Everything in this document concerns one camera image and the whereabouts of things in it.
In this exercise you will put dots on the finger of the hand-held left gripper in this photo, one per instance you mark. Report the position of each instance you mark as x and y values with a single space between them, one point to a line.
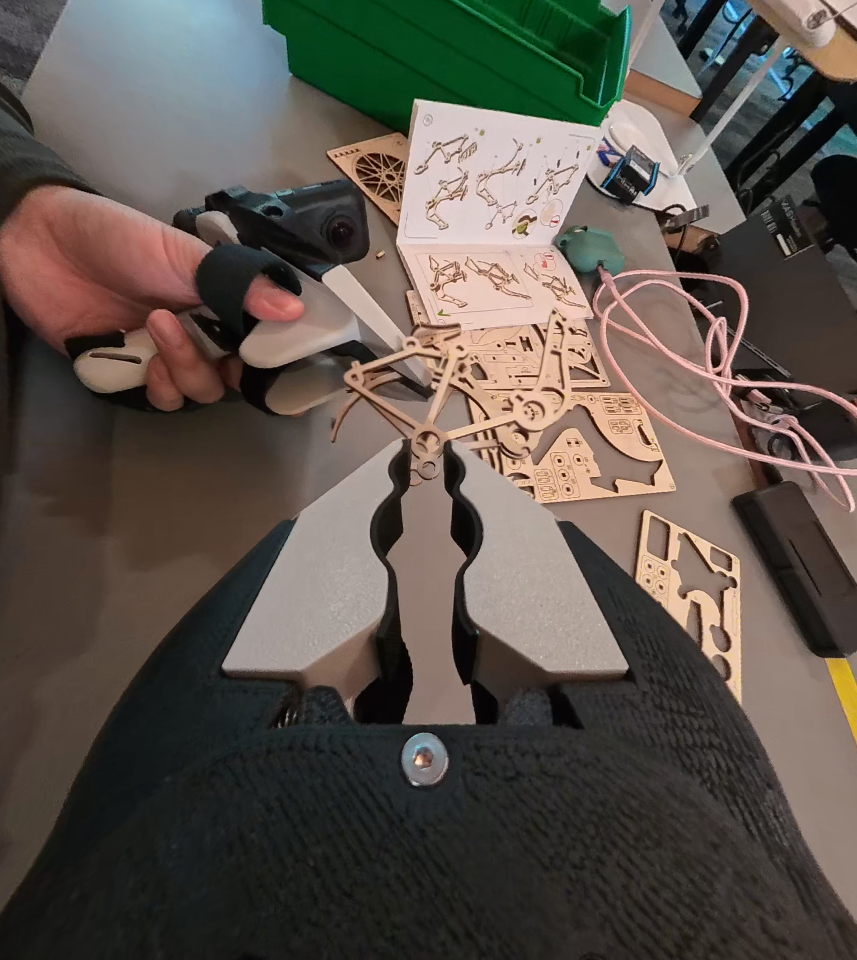
308 390
368 315

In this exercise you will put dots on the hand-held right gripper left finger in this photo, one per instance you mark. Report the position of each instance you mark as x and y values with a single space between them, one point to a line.
308 585

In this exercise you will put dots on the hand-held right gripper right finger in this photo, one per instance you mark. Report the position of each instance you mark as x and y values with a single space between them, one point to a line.
541 600

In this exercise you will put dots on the wooden bicycle triangle frame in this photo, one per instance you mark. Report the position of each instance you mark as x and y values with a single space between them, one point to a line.
428 448

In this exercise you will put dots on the wooden bicycle fender fork part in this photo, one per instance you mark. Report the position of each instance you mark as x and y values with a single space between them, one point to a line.
554 341

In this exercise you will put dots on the narrow wooden parts sheet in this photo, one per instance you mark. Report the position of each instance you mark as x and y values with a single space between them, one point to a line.
691 592

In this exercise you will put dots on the wooden parts sheet large cutout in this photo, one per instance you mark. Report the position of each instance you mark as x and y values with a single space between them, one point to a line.
623 450

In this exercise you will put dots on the wooden parts sheet curved cutouts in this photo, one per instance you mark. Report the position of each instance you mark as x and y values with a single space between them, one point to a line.
586 367

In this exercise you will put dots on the person's left hand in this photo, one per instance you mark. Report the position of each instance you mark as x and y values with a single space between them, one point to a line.
91 262

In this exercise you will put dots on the wooden spoked wheel sheet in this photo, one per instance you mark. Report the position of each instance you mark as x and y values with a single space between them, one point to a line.
368 172

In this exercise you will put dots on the white instruction booklet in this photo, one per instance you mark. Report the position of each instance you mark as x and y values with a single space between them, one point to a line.
503 172

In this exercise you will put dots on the green plastic bin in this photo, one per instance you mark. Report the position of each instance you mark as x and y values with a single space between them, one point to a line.
428 45

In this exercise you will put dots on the teal frog toy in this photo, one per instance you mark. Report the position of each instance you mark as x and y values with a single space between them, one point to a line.
586 251

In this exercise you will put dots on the black rectangular power bank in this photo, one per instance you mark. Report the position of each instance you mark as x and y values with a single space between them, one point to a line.
811 570

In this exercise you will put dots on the blue black small device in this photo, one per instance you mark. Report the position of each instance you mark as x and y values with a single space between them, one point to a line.
632 176

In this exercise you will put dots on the white lamp base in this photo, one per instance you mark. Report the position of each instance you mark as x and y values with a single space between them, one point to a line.
661 135

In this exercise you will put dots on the black cardboard box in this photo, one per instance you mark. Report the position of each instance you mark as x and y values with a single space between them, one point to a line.
788 292

